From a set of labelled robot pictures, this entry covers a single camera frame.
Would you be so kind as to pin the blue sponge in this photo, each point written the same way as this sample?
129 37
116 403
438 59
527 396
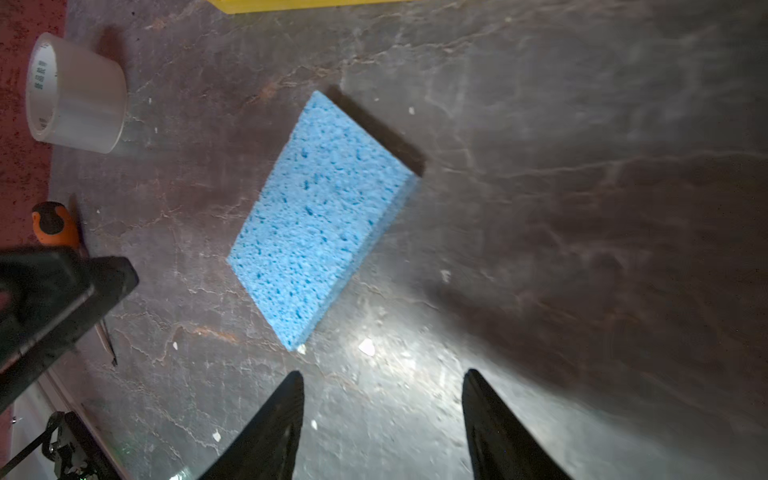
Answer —
332 193

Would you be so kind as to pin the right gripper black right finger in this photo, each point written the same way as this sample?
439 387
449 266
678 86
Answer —
499 445

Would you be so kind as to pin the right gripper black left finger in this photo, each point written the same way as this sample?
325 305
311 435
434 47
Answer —
267 446

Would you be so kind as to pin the yellow pink blue shelf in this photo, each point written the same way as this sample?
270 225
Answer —
257 6

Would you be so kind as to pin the clear tape roll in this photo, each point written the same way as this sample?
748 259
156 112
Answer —
74 97

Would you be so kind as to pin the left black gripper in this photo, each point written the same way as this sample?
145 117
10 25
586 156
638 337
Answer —
50 298

